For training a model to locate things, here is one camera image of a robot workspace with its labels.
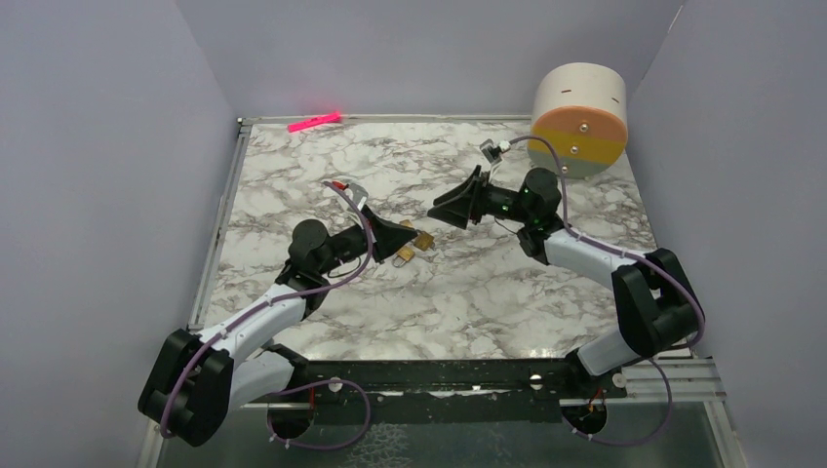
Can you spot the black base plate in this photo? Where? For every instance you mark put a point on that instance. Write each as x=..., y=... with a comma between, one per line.
x=436, y=391

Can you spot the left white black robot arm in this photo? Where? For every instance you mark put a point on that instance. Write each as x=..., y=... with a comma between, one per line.
x=198, y=378

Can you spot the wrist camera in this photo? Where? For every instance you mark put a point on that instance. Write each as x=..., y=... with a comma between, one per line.
x=493, y=152
x=357, y=193

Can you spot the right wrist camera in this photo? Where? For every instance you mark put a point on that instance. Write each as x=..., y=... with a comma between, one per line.
x=493, y=152

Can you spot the cream cylinder with coloured face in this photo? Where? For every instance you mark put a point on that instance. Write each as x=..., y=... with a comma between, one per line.
x=580, y=108

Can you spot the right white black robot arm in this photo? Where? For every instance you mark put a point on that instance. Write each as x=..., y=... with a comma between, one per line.
x=655, y=306

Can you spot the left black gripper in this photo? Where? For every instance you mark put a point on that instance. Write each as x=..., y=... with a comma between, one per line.
x=388, y=236

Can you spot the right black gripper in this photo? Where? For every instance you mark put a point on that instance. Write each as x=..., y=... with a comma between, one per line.
x=456, y=212

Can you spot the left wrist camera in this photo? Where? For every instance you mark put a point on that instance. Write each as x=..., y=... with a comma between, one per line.
x=357, y=193

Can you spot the pink marker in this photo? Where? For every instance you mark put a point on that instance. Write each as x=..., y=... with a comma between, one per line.
x=313, y=122

